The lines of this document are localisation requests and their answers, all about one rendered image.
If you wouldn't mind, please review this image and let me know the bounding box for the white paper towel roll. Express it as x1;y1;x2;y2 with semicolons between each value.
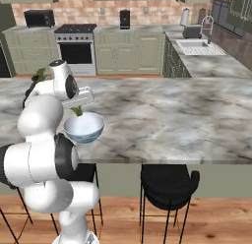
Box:
179;7;191;28

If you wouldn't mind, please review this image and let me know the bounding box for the white sink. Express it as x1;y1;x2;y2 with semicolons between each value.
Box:
175;38;227;57

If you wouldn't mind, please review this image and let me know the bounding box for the grey toaster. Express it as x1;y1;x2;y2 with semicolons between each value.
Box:
181;24;203;39

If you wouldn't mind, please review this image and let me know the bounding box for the potted green plant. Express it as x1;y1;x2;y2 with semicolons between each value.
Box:
22;67;85;118

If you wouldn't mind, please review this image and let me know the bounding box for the dark green base cupboard run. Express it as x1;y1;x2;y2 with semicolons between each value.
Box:
162;32;192;79

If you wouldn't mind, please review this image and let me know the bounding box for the dark tall fridge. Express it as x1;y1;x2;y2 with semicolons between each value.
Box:
0;3;17;79

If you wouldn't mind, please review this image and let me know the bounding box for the green counter base panel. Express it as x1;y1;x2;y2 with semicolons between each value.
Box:
0;161;252;200

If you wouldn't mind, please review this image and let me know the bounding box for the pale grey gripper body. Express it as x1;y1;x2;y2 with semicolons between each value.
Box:
60;86;95;109

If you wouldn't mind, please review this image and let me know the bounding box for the black coffee machine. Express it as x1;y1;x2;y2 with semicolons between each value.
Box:
119;9;132;31

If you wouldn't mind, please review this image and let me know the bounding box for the black bar stool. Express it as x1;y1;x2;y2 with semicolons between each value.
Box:
48;162;104;237
0;182;34;244
139;163;201;244

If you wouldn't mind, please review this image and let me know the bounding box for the steel oven with black hob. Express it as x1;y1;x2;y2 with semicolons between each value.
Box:
53;23;97;77

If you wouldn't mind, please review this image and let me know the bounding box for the black microwave oven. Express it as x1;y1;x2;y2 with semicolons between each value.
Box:
23;9;56;29

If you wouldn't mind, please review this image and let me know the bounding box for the white and blue bowl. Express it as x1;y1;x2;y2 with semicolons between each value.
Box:
63;111;105;145

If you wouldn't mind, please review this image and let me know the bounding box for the steel tap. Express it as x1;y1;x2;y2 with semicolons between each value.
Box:
200;15;216;45

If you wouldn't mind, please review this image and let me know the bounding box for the brown tall jar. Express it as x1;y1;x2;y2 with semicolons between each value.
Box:
198;7;208;26

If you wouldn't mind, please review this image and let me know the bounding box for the dark framed window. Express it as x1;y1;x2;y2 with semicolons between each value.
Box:
211;0;252;39

